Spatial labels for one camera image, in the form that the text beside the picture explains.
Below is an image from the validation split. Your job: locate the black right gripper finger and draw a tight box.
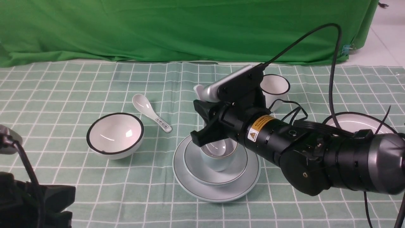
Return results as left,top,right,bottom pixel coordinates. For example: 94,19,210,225
193,100,219,122
190,124,228,147

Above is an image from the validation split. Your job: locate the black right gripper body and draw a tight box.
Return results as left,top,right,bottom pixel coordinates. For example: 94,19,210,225
207,89,275,146

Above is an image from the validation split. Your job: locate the pale blue cup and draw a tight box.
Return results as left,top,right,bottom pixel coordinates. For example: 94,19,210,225
201,139,237,172

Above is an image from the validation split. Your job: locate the pale blue shallow bowl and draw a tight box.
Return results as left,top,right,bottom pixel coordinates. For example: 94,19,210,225
183,142,249,185

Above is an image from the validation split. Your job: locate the plain white spoon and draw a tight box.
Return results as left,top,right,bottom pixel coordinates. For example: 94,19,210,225
193,84,205,101

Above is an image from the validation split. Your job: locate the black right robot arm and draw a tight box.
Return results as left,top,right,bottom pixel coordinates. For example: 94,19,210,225
191,85,404,196

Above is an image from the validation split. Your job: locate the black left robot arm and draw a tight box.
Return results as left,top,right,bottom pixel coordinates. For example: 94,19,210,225
0,125,76,228

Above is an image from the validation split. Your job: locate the white cup black rim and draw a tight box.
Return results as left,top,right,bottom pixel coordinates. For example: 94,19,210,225
260,74,290,112

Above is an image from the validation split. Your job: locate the pale blue flat plate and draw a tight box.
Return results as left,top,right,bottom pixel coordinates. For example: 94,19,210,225
172,136,261,203

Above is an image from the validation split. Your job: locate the white bowl black rim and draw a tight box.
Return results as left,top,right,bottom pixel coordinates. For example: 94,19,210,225
86,113,145,160

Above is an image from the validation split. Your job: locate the cartoon plate black rim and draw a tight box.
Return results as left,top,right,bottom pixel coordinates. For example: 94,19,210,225
335,112,397,134

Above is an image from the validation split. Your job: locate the blue clip on backdrop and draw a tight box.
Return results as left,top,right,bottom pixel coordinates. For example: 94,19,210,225
341,45,351,56

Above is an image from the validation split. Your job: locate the green backdrop cloth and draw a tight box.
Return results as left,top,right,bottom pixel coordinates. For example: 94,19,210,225
0,0,378,67

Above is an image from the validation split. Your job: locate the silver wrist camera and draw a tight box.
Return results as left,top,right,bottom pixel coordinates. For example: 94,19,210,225
199,63,265,103

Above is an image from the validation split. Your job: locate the white patterned-handle spoon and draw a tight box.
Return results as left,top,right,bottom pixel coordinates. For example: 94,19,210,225
132,94,172,133

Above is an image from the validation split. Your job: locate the black camera cable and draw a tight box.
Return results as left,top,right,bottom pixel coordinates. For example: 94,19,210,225
259,23,405,228

